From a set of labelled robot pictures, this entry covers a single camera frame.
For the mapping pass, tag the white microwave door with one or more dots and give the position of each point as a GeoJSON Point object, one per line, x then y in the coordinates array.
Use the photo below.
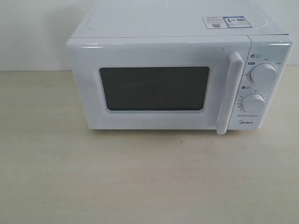
{"type": "Point", "coordinates": [158, 83]}

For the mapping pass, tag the white microwave oven body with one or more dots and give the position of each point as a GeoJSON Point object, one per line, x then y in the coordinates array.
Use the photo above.
{"type": "Point", "coordinates": [183, 18]}

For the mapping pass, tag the lower white control knob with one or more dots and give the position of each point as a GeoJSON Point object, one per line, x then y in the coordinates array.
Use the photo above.
{"type": "Point", "coordinates": [253, 103]}

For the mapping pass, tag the white control knob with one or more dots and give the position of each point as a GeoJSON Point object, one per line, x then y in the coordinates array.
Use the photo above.
{"type": "Point", "coordinates": [263, 74]}
{"type": "Point", "coordinates": [253, 103]}

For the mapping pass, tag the upper white control knob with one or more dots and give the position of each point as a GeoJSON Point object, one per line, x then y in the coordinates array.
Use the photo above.
{"type": "Point", "coordinates": [263, 74]}

